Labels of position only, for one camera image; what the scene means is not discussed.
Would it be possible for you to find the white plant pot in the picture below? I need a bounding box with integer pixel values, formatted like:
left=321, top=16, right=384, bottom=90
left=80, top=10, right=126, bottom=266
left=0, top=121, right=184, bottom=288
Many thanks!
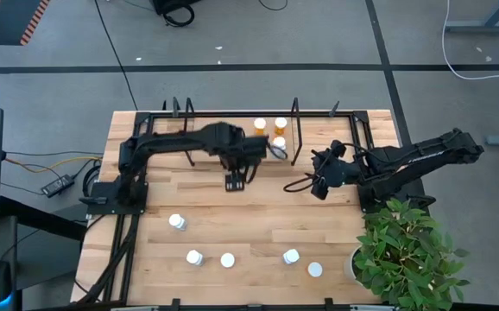
left=343, top=244, right=365, bottom=286

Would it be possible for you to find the grey metal table base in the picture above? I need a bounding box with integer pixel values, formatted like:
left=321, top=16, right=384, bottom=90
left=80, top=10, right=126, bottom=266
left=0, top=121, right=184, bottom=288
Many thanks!
left=444, top=0, right=499, bottom=35

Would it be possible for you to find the dark mat with striped edges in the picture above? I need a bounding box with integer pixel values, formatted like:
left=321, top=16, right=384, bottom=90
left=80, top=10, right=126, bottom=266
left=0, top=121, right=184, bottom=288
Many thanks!
left=0, top=0, right=52, bottom=47

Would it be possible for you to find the black power adapter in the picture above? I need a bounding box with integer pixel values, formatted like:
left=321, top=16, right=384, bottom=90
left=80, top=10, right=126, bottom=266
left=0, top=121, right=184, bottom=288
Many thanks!
left=41, top=173, right=76, bottom=199

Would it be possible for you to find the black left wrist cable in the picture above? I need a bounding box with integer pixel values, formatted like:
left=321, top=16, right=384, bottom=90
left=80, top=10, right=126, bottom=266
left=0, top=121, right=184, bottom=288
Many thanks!
left=268, top=143, right=289, bottom=162

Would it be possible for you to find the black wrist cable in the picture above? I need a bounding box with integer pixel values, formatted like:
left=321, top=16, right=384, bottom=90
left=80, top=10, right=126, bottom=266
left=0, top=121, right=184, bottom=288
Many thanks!
left=268, top=143, right=289, bottom=162
left=282, top=171, right=316, bottom=194

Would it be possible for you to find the yellow cable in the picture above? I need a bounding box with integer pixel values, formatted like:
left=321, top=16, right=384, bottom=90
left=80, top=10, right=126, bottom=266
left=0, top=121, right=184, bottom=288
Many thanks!
left=5, top=155, right=104, bottom=174

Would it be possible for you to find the white floor cable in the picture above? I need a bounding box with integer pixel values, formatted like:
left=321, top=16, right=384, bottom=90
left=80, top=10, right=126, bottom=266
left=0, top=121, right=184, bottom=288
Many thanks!
left=441, top=0, right=499, bottom=81

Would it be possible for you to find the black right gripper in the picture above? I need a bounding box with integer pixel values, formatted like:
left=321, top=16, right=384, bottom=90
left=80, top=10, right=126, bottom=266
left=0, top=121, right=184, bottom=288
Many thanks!
left=310, top=140, right=360, bottom=202

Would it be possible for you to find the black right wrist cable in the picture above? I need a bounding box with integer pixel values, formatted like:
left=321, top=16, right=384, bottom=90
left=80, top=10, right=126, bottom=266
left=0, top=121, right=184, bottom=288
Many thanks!
left=282, top=171, right=316, bottom=194

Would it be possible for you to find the green leafy plant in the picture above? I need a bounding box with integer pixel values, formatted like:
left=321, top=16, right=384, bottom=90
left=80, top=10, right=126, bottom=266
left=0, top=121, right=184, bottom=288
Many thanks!
left=352, top=197, right=471, bottom=311

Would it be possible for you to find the thin black cable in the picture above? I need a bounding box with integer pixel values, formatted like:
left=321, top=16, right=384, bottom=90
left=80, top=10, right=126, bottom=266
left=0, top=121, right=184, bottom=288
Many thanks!
left=3, top=149, right=104, bottom=157

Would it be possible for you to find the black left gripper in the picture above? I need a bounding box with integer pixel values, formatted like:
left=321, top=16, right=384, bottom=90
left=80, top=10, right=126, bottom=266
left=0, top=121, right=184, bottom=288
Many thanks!
left=219, top=136, right=273, bottom=193

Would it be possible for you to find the black equipment with coiled cable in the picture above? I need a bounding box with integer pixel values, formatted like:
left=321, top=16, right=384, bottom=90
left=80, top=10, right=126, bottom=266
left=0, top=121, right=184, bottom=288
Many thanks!
left=149, top=0, right=203, bottom=28

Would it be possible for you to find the black wire rack tray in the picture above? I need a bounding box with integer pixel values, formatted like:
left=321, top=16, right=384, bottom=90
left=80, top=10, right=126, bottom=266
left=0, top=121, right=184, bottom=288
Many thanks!
left=181, top=97, right=305, bottom=168

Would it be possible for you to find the black floor cable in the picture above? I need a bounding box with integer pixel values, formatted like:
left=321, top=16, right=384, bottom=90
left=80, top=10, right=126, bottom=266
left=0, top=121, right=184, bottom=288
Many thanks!
left=93, top=0, right=139, bottom=111

